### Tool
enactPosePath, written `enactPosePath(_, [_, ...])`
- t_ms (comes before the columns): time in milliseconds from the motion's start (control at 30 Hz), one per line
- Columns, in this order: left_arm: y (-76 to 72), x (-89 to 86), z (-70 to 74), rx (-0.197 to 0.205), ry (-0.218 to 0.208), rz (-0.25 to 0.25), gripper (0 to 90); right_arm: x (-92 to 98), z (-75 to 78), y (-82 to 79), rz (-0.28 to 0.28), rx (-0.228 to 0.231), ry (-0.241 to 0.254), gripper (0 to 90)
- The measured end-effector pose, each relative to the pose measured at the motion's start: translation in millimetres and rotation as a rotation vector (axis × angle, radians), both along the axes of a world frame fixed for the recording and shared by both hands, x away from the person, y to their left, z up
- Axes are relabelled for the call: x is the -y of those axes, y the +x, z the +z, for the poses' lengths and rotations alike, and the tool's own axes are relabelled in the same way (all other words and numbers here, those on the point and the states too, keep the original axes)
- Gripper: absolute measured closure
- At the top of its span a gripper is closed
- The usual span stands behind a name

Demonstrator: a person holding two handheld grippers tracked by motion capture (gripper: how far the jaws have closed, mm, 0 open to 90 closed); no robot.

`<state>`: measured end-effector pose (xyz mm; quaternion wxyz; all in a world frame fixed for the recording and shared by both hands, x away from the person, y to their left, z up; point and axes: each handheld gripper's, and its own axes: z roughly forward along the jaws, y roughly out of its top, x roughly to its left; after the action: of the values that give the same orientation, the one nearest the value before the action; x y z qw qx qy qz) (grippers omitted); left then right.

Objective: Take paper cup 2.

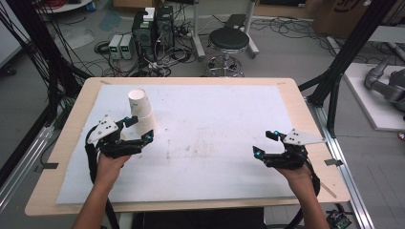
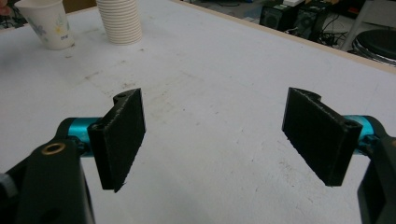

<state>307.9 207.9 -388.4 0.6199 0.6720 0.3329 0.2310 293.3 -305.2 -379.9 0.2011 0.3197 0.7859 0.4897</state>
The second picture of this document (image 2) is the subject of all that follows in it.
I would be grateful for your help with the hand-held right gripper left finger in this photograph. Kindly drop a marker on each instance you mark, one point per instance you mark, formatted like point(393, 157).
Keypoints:
point(121, 140)

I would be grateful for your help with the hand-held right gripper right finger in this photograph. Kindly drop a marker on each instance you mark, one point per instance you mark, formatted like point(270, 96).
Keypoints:
point(320, 137)

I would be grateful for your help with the stack of white paper cups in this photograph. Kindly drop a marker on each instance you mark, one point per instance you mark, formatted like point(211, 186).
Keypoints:
point(120, 25)

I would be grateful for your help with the floral white paper cup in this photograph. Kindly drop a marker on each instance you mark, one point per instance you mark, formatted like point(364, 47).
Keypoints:
point(46, 25)

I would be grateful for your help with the white table mat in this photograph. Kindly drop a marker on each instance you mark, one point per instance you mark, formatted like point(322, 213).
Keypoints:
point(218, 93)

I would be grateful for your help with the black round stool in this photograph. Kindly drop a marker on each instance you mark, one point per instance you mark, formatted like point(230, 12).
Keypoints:
point(378, 43)

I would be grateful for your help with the black computer tower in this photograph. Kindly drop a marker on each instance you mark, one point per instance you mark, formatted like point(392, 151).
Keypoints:
point(275, 18)
point(313, 20)

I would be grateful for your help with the small white box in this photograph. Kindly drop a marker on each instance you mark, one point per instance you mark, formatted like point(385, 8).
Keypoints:
point(292, 2)

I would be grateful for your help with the white desk frame leg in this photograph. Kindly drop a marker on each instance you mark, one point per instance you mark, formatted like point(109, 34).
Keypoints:
point(358, 21)

